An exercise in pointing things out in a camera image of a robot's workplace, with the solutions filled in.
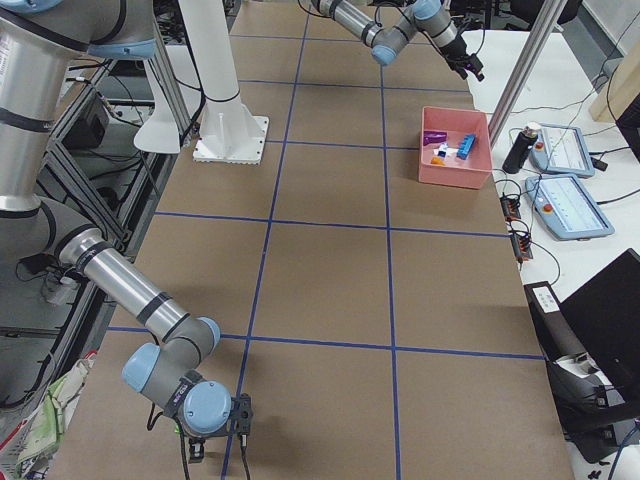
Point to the aluminium frame post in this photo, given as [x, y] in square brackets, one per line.
[536, 40]

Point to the black wrist camera on gripper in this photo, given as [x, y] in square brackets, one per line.
[241, 415]

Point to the long blue four-stud block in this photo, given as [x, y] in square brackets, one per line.
[465, 146]

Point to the black box with white label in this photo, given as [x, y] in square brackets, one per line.
[556, 338]

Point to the upper orange black usb hub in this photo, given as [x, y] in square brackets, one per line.
[510, 207]

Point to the black laptop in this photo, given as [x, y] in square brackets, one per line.
[604, 315]

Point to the orange block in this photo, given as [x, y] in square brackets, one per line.
[438, 161]

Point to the green white cloth bag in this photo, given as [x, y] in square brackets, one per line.
[27, 451]

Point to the blue teach pendant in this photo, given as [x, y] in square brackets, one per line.
[566, 208]
[561, 149]

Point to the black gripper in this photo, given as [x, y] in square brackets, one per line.
[454, 54]
[197, 440]

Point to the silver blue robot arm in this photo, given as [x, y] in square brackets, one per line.
[386, 43]
[38, 41]

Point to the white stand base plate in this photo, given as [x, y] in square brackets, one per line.
[229, 133]

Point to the orange black usb hub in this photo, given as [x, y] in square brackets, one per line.
[510, 207]
[521, 244]

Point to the black water bottle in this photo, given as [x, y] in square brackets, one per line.
[520, 149]

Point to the purple sloped block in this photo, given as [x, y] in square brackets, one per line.
[434, 137]

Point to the lower blue teach pendant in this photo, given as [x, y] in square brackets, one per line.
[566, 208]

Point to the lower orange black usb hub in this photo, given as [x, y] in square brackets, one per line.
[521, 244]

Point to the upper blue teach pendant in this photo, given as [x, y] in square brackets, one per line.
[561, 149]

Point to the pink plastic box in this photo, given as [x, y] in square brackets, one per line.
[471, 173]

